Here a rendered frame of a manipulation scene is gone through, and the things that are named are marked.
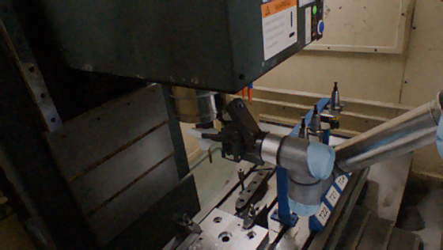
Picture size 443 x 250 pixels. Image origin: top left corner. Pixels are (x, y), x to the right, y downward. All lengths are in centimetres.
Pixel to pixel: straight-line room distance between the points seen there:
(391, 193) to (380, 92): 49
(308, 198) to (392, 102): 105
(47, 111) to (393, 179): 151
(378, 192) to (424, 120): 103
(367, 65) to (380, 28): 18
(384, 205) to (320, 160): 101
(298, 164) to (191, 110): 27
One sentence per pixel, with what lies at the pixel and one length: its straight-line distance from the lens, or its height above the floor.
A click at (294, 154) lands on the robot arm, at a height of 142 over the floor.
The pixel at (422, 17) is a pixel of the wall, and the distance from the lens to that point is 157.
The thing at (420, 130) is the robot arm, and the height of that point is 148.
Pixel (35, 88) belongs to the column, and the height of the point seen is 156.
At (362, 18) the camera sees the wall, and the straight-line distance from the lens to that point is 160.
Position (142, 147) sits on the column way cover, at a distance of 127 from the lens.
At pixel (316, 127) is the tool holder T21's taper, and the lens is 114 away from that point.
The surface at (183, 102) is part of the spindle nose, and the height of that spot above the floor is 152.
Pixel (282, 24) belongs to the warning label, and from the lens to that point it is 69.
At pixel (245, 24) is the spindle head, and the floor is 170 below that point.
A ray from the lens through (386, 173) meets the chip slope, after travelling 173.
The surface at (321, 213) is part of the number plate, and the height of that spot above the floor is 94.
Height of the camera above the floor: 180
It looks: 28 degrees down
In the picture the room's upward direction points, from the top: 8 degrees counter-clockwise
